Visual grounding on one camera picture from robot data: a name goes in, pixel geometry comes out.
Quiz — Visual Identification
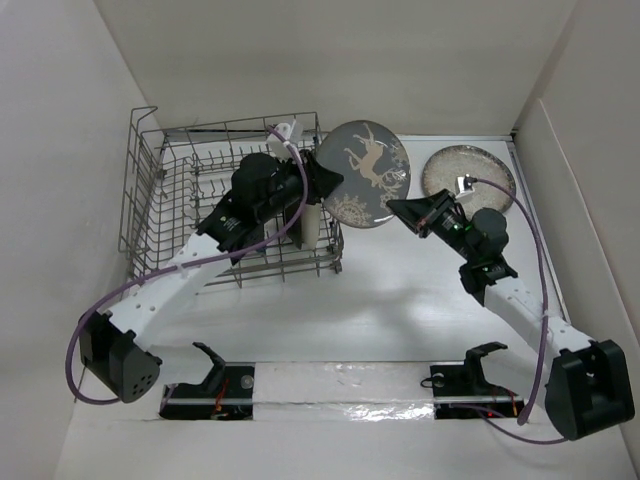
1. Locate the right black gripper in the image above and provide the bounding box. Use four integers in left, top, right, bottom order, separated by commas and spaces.
385, 189, 477, 263

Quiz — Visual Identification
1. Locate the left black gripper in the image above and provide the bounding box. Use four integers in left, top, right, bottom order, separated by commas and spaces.
258, 149, 341, 224

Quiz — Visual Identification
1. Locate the cream three-section divided plate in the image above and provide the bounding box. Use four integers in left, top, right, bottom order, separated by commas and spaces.
301, 204, 322, 249

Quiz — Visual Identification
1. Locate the grey plate with deer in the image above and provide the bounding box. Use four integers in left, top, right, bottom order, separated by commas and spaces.
316, 120, 411, 229

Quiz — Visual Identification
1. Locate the cream plate with metallic rim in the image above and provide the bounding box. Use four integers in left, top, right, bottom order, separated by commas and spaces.
286, 215, 304, 250

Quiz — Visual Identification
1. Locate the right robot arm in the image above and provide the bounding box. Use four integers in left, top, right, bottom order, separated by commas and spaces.
387, 190, 635, 441

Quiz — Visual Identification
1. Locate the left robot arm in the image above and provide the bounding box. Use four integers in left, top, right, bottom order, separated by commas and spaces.
67, 144, 344, 403

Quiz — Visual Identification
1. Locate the speckled beige round plate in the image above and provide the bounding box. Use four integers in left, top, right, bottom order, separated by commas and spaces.
421, 145, 516, 219

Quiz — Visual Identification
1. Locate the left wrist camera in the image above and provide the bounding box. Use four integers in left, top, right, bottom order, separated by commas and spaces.
266, 119, 304, 160

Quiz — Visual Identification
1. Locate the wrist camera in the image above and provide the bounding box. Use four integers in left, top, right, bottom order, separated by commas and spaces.
266, 119, 304, 160
454, 174, 478, 203

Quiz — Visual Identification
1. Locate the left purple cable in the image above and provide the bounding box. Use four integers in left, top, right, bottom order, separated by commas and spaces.
64, 124, 310, 405

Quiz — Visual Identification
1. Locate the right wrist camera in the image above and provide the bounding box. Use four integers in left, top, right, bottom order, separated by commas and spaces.
454, 174, 478, 203

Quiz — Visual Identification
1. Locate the grey wire dish rack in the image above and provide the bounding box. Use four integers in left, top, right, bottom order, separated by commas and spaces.
118, 107, 344, 289

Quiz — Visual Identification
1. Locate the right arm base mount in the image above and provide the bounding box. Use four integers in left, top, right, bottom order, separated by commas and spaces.
420, 342, 525, 420

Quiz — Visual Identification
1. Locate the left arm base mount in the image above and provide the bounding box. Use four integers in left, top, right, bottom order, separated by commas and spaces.
159, 342, 256, 421

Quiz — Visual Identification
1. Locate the metal rail bar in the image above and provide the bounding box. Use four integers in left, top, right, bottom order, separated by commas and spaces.
167, 390, 523, 405

